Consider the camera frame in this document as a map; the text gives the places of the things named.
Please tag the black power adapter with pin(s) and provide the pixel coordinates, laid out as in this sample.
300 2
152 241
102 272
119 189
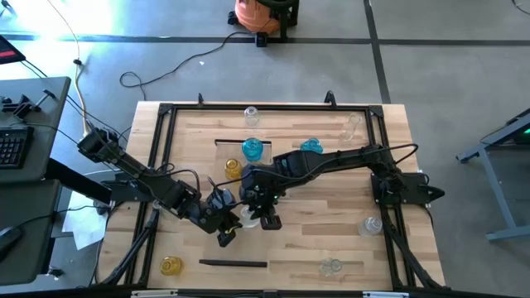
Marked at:
261 40

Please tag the blue urn-shaped glass vase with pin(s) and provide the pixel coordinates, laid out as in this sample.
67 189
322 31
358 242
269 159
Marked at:
311 145

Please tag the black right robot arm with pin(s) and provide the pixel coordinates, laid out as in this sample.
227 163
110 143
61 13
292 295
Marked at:
339 157

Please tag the clear ribbed glass jar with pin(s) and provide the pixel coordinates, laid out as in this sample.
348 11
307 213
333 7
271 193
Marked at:
251 116

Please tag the narrow yellow glass vase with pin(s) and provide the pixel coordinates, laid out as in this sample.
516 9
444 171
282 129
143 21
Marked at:
233 169

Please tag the small clear glass vase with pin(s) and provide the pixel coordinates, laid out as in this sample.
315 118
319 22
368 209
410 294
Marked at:
246 221
330 267
370 227

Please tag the blue round glass vase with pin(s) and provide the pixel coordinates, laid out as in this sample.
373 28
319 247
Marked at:
252 150

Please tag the tall clear glass carafe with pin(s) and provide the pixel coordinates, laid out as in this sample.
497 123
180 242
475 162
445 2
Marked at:
351 126

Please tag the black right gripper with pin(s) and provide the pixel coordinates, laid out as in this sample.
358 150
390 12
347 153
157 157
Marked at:
263 186

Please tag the grey metal table frame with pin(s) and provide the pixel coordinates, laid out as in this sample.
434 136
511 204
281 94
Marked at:
494 184

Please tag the black metal stand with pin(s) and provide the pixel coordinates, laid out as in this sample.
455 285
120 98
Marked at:
285 25

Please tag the dark grey desk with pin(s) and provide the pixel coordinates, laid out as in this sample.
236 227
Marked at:
49 124
25 207

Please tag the black keyboard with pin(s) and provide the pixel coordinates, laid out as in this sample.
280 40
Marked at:
14 147

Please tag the black device red display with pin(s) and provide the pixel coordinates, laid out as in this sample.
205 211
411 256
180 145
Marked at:
8 51

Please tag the black desk clamp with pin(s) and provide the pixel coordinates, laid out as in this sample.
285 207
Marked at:
20 108

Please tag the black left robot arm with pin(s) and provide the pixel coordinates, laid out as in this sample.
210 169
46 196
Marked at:
141 174

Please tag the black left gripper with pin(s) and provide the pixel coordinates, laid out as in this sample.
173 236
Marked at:
215 211

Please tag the black computer mouse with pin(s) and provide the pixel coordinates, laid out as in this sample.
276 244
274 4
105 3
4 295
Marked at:
9 238

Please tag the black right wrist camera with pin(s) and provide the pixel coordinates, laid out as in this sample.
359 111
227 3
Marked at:
271 221

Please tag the orange shop vacuum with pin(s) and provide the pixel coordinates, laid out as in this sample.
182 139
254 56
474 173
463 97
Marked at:
254 16

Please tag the white paper sheet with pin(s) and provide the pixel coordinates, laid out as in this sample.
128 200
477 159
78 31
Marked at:
83 225

